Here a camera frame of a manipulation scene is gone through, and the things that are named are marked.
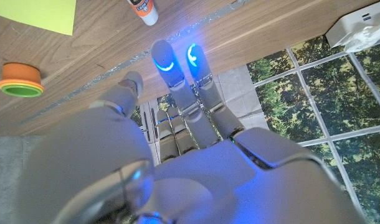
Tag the small orange green toy cup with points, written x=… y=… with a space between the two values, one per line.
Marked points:
x=20 y=81

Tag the white power strip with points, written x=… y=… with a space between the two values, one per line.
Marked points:
x=352 y=21

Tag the yellow sticky note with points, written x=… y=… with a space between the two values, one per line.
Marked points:
x=37 y=14

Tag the printed window backdrop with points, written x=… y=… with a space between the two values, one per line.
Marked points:
x=317 y=102

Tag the glue stick with orange cap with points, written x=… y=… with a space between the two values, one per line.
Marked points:
x=144 y=11

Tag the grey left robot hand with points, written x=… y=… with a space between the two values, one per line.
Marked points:
x=190 y=180

